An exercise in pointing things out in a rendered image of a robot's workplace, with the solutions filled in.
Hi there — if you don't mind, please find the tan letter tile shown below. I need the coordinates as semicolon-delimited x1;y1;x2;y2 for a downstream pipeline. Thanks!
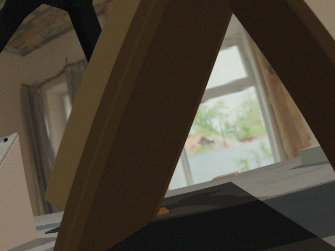
157;207;169;216

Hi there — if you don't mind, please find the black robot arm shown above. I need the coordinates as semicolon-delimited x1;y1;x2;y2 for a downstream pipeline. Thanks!
0;0;102;63

